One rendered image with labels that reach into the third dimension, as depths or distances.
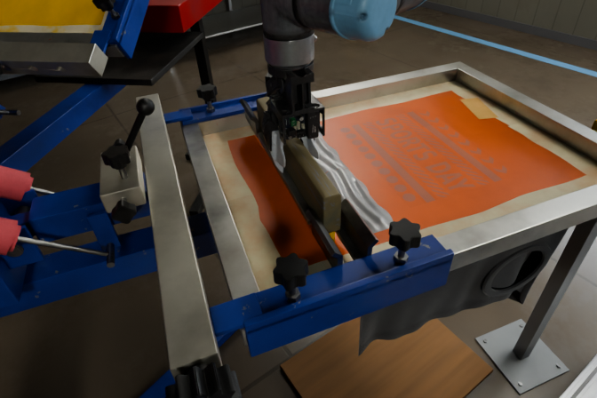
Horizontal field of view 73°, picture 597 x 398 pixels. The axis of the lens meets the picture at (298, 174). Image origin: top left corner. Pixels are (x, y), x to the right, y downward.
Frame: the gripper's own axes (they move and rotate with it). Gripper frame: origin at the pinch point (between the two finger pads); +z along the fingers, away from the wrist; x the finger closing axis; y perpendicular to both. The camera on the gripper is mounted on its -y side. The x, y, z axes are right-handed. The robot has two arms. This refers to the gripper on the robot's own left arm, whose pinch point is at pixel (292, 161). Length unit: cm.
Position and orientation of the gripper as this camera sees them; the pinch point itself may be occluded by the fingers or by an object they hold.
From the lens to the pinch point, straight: 75.7
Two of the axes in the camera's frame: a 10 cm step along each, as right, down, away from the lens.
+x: 9.3, -2.4, 2.6
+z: 0.4, 8.0, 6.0
